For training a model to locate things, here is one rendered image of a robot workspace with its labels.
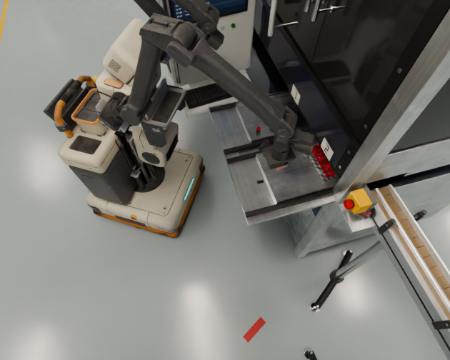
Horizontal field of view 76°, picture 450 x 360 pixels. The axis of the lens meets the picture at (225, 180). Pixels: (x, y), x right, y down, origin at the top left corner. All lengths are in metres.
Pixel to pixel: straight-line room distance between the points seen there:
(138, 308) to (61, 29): 3.36
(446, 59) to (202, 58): 0.56
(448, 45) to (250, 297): 1.68
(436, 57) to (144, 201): 1.69
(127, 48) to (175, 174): 1.10
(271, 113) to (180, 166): 1.33
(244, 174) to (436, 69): 0.81
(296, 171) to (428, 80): 0.69
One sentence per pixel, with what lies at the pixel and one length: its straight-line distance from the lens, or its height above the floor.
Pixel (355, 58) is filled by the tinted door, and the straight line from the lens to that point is 1.08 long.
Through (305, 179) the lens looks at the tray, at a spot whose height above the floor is 0.88.
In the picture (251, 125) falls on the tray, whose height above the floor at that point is 0.88.
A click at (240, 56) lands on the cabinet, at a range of 1.87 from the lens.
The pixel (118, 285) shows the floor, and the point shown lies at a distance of 2.17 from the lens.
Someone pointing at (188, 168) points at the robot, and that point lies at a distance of 2.08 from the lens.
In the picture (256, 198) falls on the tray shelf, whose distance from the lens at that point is 1.27.
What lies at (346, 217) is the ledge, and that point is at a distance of 1.32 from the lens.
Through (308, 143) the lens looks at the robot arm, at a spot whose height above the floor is 1.29.
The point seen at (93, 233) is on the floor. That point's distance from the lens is 2.36.
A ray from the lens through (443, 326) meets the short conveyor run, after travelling 1.29.
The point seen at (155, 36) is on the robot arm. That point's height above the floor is 1.57.
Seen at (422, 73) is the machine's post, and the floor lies 1.54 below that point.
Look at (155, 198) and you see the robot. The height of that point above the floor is 0.28.
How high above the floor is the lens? 2.01
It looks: 59 degrees down
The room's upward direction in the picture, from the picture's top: 1 degrees counter-clockwise
